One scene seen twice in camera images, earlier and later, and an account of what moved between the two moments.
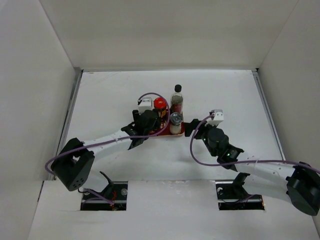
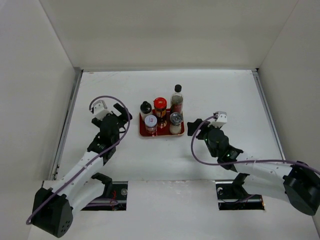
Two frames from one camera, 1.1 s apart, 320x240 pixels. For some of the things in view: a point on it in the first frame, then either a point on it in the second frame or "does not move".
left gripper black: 136,115 -> 124,118
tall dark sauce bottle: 177,100 does not move
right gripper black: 189,127 does not move
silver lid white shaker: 176,119 does not move
